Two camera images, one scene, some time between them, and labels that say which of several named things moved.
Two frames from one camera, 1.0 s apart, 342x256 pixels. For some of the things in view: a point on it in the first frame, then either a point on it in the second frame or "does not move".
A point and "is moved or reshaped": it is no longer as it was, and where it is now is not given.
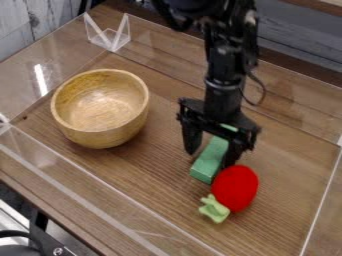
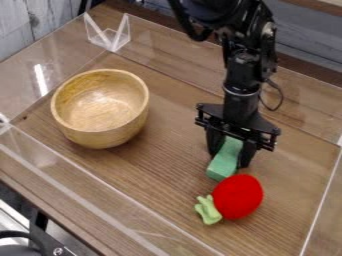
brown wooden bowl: (100, 106) does not move
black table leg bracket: (41, 240) does not move
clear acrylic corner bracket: (109, 39) does not move
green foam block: (213, 156) is moved or reshaped
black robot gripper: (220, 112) → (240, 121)
